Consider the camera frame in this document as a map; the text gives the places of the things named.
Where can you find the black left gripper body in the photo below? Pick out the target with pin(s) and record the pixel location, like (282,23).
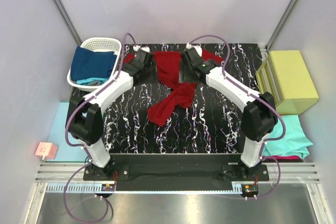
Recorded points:
(150,73)

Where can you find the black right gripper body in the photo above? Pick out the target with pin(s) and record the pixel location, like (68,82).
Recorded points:
(185,75)

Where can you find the red t-shirt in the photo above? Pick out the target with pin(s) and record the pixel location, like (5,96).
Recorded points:
(182,93)

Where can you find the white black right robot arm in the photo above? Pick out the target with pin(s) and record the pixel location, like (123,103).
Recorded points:
(259,114)

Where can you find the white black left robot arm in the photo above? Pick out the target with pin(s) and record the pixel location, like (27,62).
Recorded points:
(85,115)

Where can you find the light blue t-shirt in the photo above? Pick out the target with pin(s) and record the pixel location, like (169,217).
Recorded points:
(92,81)

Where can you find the navy blue t-shirt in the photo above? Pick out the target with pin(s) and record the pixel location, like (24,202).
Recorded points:
(89,64)

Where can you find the yellow drawer box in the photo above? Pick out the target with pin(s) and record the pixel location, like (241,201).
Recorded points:
(285,75)

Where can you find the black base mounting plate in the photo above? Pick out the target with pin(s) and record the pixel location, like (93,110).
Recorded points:
(176,173)

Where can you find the green clipboard with paper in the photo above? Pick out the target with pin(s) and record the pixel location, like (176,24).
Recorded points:
(63,134)

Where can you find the pink sponge block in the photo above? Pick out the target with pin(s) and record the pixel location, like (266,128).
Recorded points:
(46,150)

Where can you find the folded turquoise t-shirt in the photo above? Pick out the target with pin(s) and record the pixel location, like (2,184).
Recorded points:
(294,142)

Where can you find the folded magenta t-shirt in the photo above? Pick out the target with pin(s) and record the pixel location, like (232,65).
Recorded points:
(289,158)

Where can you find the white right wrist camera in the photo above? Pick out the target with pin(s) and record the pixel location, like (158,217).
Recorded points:
(197,48)

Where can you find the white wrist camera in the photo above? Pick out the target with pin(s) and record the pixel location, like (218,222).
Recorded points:
(137,48)
(197,48)

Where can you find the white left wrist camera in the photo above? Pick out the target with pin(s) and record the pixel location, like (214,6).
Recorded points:
(137,48)

